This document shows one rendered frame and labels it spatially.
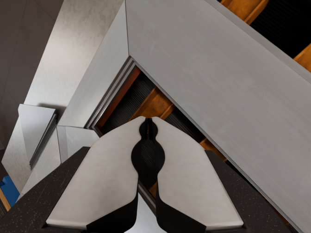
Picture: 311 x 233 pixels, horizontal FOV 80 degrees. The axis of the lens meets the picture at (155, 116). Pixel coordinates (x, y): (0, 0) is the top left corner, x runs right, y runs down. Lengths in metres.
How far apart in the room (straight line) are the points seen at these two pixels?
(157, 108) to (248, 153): 0.33
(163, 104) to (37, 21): 2.03
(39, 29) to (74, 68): 1.70
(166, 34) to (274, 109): 0.25
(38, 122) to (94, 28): 0.45
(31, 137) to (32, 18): 1.75
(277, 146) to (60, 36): 0.76
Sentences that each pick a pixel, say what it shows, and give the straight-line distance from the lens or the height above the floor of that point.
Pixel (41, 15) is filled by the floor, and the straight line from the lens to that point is 2.42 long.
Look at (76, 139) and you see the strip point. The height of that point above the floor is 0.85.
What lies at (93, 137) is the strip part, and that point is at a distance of 0.58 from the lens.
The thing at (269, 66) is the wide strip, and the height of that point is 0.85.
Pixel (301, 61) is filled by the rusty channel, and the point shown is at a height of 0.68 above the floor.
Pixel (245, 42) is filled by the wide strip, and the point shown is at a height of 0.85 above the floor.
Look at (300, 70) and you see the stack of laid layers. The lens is 0.39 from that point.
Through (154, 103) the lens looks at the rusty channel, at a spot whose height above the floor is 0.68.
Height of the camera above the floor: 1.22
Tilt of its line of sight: 60 degrees down
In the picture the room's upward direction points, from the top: 107 degrees counter-clockwise
